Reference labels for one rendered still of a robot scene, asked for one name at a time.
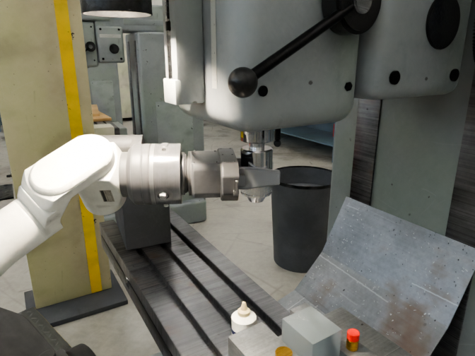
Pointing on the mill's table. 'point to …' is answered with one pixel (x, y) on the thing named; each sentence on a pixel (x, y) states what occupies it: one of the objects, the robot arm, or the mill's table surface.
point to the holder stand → (143, 224)
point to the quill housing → (215, 55)
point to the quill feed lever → (329, 22)
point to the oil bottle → (242, 318)
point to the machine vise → (370, 340)
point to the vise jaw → (254, 342)
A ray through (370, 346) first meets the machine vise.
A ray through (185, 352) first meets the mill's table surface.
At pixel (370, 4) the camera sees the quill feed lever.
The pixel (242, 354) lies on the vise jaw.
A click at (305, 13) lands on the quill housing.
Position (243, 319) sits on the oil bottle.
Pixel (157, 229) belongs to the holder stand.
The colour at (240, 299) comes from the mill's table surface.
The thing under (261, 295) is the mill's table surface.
